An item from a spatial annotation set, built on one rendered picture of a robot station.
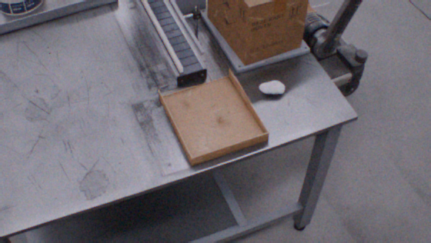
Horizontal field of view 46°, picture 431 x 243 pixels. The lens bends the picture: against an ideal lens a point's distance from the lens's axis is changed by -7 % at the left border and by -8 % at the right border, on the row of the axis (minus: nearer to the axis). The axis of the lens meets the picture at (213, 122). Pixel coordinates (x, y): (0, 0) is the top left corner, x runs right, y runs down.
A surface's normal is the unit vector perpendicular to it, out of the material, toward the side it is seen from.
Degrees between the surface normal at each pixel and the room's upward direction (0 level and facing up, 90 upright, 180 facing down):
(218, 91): 0
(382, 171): 0
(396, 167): 0
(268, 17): 90
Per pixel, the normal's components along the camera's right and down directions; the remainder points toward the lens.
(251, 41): 0.45, 0.69
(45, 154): 0.02, -0.63
